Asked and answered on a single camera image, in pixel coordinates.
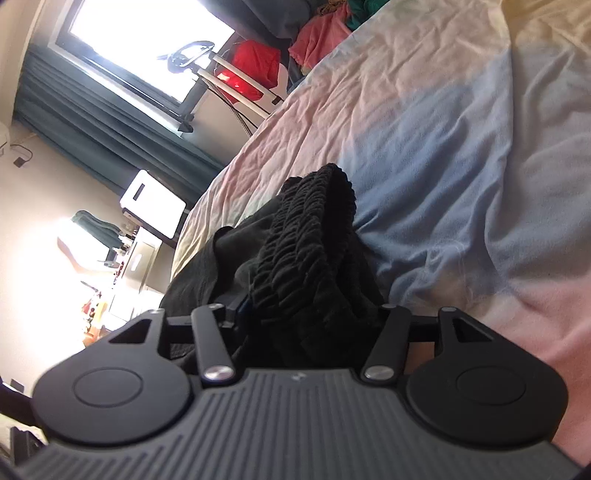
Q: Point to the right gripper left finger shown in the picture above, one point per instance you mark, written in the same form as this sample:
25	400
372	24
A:
215	328

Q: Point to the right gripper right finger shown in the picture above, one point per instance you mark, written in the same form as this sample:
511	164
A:
387	361

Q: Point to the black pants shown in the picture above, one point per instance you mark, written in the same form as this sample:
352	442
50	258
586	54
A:
311	300

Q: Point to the white dresser desk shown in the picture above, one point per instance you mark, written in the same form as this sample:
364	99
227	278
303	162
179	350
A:
139	284

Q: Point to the dark chair white back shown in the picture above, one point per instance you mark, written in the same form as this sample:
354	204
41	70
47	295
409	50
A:
154	207

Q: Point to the vanity mirror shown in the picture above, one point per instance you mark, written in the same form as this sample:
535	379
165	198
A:
90	241

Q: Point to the pastel bed sheet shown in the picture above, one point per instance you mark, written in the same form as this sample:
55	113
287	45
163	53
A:
464	127

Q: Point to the red garment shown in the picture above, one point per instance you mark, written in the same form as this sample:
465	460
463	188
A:
260	62

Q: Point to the teal left curtain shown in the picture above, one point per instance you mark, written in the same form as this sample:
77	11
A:
103	134

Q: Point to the pink garment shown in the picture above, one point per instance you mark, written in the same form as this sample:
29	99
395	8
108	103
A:
320	35

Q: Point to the blue-grey right curtain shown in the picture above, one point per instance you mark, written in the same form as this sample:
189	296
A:
266	21

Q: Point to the green garment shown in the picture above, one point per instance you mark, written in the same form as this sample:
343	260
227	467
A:
360	11

